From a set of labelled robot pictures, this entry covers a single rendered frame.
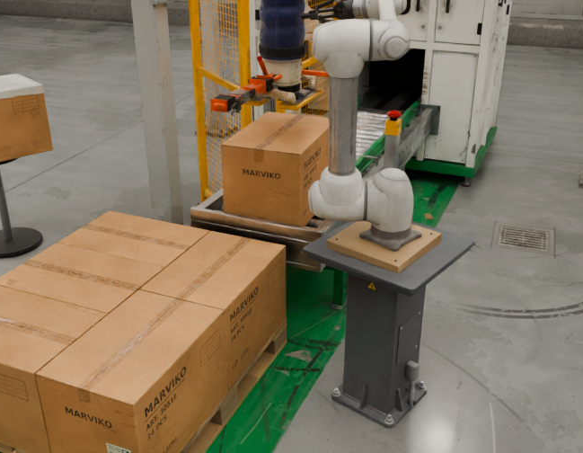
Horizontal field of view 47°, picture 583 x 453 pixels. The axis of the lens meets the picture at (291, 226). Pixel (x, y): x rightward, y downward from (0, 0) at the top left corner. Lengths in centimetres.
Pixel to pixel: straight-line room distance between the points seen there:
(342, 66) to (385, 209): 57
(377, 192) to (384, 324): 55
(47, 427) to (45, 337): 31
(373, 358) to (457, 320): 92
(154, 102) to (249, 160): 116
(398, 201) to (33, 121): 246
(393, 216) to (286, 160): 74
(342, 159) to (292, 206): 77
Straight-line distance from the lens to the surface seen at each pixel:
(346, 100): 233
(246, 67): 384
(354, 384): 296
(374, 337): 276
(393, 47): 223
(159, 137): 419
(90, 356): 246
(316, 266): 314
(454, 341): 347
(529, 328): 368
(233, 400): 292
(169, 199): 432
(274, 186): 313
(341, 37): 225
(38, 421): 259
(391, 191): 248
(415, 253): 254
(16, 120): 421
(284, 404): 300
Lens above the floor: 195
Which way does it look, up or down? 26 degrees down
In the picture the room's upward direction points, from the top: straight up
